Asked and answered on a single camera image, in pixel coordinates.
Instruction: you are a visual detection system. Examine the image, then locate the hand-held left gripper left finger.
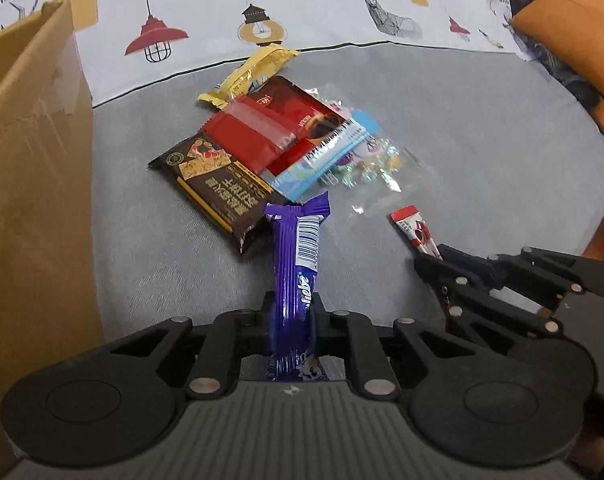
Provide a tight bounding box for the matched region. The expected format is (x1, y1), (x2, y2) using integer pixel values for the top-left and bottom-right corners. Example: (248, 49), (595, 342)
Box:
(100, 291), (283, 402)

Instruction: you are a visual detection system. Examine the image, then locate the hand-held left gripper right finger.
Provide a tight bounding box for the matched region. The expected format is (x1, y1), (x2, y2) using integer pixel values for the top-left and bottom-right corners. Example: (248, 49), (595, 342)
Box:
(308, 293), (488, 402)

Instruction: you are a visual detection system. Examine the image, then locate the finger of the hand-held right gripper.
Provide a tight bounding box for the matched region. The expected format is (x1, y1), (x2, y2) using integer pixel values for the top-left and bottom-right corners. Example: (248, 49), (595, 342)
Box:
(414, 258), (590, 361)
(436, 244), (588, 312)

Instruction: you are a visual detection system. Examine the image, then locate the purple snack bar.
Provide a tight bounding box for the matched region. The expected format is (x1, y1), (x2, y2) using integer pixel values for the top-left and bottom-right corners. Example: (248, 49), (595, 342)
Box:
(263, 191), (331, 382)

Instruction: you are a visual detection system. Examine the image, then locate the small red sachet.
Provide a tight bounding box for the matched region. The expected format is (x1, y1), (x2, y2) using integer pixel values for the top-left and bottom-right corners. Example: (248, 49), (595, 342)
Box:
(390, 205), (444, 260)

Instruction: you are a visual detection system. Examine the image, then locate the grey fabric cover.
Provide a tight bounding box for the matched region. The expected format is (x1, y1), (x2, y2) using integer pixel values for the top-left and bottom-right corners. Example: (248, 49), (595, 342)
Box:
(84, 42), (604, 361)

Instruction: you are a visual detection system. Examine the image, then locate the clear candy bag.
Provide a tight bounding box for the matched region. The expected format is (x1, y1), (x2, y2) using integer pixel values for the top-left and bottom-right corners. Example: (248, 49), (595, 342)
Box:
(302, 85), (425, 217)

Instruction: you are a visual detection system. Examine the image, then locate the brown snack packet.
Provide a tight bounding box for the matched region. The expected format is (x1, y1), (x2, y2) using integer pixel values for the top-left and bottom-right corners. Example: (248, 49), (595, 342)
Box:
(148, 131), (275, 255)

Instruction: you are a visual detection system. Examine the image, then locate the blue and white packet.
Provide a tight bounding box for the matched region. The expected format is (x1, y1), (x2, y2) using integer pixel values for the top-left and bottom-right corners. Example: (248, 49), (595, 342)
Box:
(269, 109), (383, 204)

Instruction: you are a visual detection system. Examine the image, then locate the glossy red snack packet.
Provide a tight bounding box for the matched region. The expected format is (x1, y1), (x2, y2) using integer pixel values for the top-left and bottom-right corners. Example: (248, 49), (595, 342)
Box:
(203, 96), (299, 175)

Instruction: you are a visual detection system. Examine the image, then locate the dark red coffee packet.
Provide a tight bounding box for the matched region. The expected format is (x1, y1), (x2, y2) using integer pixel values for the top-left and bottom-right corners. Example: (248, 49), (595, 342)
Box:
(246, 76), (357, 181)

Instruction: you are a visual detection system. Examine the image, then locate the yellow snack packet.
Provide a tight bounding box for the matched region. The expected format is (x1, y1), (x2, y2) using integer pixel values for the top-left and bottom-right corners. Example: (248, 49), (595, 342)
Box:
(198, 45), (301, 109)

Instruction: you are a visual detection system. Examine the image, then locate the orange cushion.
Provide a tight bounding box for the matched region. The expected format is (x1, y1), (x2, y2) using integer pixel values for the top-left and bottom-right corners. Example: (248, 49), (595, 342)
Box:
(509, 0), (604, 134)

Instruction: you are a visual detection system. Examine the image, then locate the cardboard box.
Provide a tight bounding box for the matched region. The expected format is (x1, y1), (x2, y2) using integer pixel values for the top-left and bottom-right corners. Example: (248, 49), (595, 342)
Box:
(0, 0), (105, 480)

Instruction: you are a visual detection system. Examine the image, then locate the white printed cloth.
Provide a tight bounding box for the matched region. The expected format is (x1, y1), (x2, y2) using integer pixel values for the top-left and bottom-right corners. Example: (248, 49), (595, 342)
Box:
(0, 0), (535, 110)

